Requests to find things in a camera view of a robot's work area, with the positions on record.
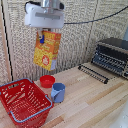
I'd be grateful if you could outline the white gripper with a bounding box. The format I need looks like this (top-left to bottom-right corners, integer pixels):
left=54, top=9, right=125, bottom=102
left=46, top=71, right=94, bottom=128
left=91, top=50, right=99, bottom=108
left=24, top=1, right=66, bottom=45

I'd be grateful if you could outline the blue cup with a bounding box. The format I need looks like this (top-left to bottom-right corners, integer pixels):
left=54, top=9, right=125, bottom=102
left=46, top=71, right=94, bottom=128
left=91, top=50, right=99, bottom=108
left=50, top=82, right=67, bottom=104

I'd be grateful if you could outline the red bowl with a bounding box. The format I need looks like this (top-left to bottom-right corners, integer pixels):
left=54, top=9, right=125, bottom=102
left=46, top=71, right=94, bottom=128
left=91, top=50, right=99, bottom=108
left=39, top=74, right=57, bottom=89

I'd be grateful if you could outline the black cable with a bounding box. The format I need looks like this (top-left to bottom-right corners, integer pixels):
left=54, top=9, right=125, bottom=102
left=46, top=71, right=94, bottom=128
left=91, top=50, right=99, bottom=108
left=63, top=5, right=128, bottom=26

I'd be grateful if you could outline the red shopping basket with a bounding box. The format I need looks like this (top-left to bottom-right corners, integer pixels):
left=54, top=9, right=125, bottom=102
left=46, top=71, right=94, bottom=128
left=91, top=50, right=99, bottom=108
left=0, top=77, right=55, bottom=128

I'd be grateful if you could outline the black wire rack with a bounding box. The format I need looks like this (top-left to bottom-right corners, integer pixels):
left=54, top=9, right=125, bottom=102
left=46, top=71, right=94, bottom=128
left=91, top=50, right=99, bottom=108
left=77, top=63, right=110, bottom=85

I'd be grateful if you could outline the orange macaroni and cheese carton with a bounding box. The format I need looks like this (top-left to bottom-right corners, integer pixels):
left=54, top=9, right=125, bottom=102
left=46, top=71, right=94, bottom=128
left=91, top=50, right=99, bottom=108
left=32, top=30, right=63, bottom=72

